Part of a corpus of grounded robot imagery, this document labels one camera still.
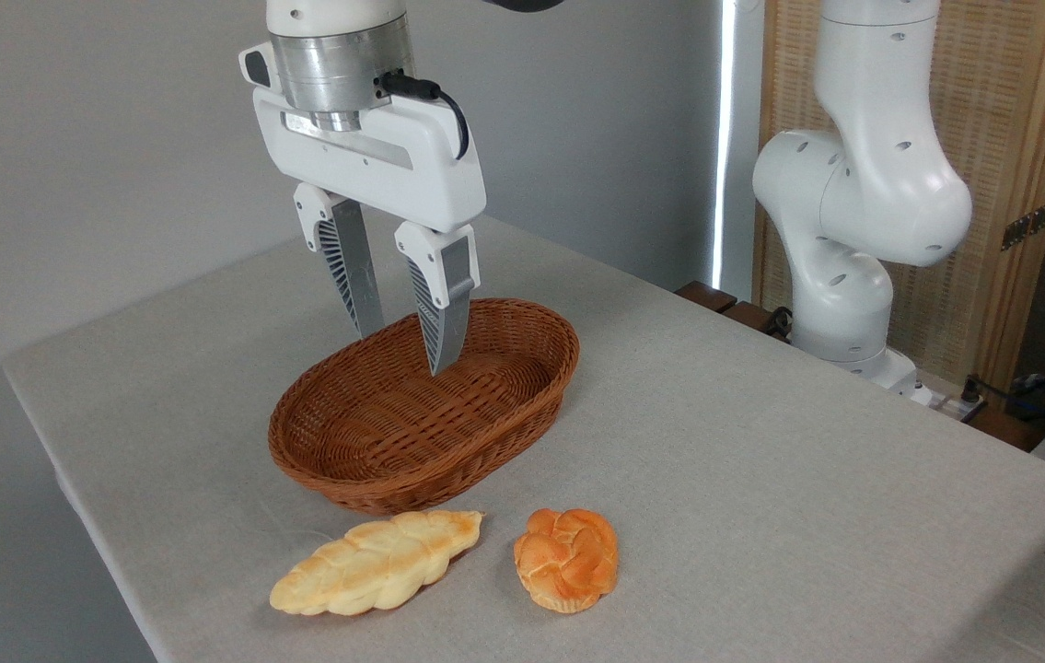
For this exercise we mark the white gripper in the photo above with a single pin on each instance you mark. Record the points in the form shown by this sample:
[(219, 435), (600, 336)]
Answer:
[(412, 170)]

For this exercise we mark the round orange braided bread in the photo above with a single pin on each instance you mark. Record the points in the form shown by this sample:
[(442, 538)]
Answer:
[(568, 557)]

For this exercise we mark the brown wicker oval basket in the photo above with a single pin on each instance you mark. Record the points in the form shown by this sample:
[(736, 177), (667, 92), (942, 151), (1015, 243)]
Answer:
[(375, 460)]

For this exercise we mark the long pale braided bread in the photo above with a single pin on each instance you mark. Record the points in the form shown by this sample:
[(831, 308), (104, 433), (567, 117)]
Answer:
[(375, 564)]

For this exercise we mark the dark wooden block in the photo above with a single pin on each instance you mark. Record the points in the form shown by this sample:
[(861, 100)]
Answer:
[(750, 316), (706, 296)]

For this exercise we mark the grey tablecloth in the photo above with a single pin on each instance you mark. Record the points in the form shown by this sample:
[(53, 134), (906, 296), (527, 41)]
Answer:
[(761, 479)]

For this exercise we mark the black power plug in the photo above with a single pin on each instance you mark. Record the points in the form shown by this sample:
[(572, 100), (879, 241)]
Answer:
[(972, 390)]

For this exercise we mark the wooden rattan folding screen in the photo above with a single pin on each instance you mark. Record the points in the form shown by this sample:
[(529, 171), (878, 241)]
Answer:
[(992, 92)]

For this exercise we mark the brass screen hinge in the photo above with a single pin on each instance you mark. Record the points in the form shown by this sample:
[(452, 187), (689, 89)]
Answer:
[(1028, 224)]

